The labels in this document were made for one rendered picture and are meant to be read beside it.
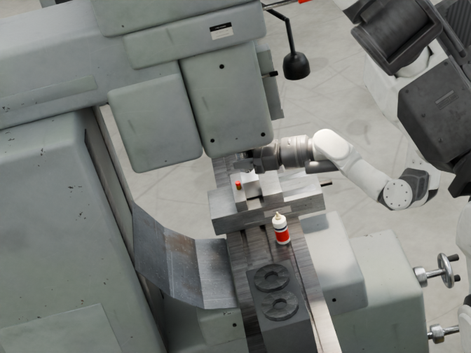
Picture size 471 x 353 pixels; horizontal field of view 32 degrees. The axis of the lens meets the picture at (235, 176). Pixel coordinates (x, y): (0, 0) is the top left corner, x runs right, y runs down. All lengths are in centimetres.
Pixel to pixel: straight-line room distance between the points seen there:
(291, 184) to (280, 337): 70
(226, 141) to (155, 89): 25
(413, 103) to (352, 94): 305
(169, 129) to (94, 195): 25
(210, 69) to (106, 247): 53
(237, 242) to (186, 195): 183
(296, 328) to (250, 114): 54
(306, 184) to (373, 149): 182
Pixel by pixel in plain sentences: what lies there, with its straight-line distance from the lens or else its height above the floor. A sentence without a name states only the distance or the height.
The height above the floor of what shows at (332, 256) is 84.
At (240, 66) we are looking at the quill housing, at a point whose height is 157.
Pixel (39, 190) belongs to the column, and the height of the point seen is 145.
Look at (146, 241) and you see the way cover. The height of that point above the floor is 103.
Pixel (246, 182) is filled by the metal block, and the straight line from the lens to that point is 245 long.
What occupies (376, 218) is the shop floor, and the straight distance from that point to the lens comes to 387.
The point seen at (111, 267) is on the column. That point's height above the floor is 116.
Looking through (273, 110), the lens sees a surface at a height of 137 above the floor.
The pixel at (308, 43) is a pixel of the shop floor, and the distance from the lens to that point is 541.
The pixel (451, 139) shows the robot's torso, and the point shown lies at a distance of 171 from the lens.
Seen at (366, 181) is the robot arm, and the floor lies 121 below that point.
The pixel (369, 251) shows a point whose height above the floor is 72.
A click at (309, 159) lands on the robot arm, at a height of 123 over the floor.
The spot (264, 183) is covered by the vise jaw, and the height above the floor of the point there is 103.
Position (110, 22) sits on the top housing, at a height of 177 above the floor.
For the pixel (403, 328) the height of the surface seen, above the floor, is 58.
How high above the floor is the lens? 250
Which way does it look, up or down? 36 degrees down
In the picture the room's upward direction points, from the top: 15 degrees counter-clockwise
